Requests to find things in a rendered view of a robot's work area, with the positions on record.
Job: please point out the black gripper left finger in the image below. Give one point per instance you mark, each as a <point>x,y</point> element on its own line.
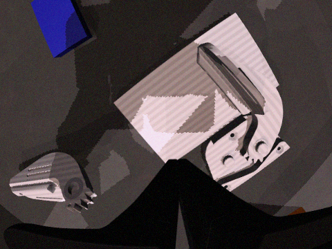
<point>149,223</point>

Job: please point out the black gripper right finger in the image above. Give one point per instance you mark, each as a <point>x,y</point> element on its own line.
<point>214,218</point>

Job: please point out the blue flat block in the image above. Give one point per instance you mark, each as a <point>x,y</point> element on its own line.
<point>62,24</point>

